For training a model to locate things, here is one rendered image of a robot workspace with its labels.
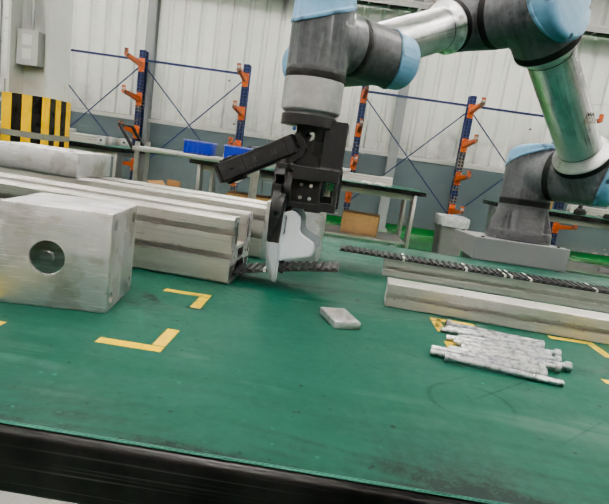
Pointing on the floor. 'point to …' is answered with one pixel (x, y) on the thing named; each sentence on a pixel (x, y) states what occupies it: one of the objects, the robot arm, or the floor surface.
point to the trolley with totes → (186, 155)
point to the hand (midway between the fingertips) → (273, 267)
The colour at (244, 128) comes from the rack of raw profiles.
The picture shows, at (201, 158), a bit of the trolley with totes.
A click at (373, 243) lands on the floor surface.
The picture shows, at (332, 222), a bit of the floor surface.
